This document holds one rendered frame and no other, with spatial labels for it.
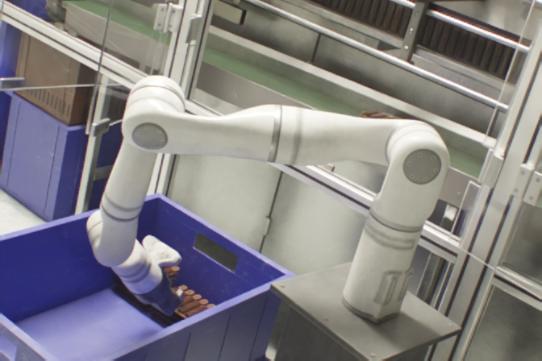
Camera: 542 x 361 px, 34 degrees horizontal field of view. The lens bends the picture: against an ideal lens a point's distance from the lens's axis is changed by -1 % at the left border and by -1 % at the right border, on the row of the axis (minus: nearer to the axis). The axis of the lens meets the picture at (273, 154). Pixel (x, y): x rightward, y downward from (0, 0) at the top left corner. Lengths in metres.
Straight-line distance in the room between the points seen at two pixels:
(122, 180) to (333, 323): 0.42
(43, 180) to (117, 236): 1.15
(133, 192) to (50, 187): 1.19
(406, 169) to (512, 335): 0.85
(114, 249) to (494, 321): 0.97
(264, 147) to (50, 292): 0.70
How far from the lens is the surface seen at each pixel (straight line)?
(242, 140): 1.38
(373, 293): 1.50
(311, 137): 1.38
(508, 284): 1.77
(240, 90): 2.12
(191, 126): 1.37
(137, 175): 1.51
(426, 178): 1.41
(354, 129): 1.43
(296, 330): 1.56
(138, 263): 1.69
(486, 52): 1.96
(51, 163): 2.67
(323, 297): 1.54
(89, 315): 1.95
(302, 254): 2.41
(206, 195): 2.59
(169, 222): 2.01
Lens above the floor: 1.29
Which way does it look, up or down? 21 degrees down
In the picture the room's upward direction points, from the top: 15 degrees clockwise
